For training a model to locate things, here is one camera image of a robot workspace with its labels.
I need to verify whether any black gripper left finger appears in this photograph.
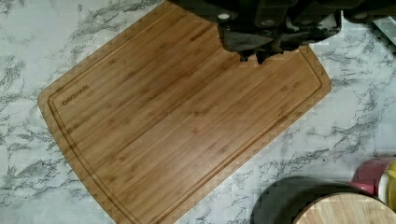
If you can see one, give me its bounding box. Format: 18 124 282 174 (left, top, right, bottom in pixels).
218 24 275 62

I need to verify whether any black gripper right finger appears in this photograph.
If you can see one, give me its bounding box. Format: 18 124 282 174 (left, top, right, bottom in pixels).
255 12 342 64

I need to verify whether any bamboo cutting board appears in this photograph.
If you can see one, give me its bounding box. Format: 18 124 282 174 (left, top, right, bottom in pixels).
38 2 332 224

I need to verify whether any pink mug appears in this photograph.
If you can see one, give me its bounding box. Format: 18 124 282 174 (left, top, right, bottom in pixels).
349 157 395 196

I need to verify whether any black canister with wooden lid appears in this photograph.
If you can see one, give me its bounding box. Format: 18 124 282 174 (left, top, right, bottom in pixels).
249 176 395 224

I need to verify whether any yellow mug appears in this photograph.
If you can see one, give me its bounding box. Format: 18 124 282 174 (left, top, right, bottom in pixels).
378 160 396 211

